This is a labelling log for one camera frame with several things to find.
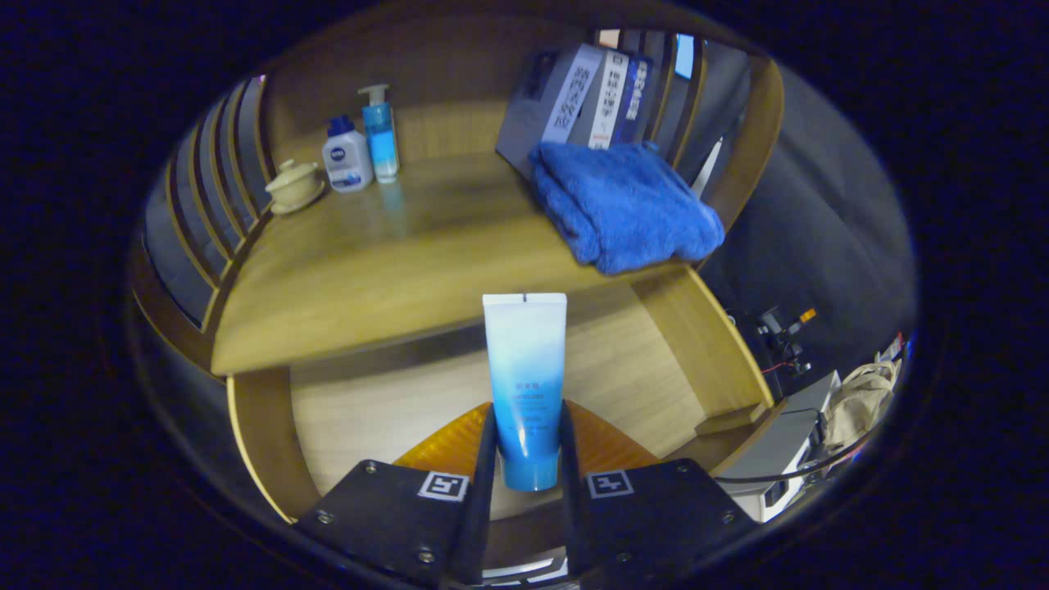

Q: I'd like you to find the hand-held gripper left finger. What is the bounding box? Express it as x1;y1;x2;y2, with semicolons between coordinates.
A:
295;402;499;587

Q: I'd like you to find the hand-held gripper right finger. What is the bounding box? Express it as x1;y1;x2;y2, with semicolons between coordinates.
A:
559;399;759;587

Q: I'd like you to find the wooden drawer with black knob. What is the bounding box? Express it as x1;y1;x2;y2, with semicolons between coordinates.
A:
225;266;775;525

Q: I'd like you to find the blue and white tube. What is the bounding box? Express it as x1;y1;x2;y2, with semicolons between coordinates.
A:
482;293;568;492

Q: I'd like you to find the wooden countertop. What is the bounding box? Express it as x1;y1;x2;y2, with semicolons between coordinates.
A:
211;152;714;376

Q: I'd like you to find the wooden cabinet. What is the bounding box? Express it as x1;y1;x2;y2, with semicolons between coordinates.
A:
129;12;786;382

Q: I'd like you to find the grey and white box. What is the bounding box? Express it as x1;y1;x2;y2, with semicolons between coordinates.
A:
717;370;843;524

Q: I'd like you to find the black and orange clamp tool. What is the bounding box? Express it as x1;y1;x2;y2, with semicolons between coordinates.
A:
758;307;819;378

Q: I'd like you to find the blue folded towel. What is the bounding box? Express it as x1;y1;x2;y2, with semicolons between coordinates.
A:
529;141;726;276

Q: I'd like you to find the beige bag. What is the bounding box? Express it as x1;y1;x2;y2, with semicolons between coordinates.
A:
824;361;902;456

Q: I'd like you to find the small beige lidded cup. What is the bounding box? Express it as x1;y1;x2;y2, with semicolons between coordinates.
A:
265;159;327;216

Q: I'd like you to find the white bottle with blue cap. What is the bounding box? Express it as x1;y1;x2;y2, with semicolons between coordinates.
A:
322;115;375;193

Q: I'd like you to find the blue pump bottle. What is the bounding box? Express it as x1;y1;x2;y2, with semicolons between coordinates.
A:
357;84;402;184

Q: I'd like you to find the grey book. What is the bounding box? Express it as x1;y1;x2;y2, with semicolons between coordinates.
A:
495;43;606;177

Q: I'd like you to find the white spine book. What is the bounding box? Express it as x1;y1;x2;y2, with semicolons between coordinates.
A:
588;49;630;150

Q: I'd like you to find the dark blue book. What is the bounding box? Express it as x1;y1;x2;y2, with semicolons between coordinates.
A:
616;54;655;147

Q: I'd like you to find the black cable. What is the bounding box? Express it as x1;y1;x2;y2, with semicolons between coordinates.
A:
713;430;871;486

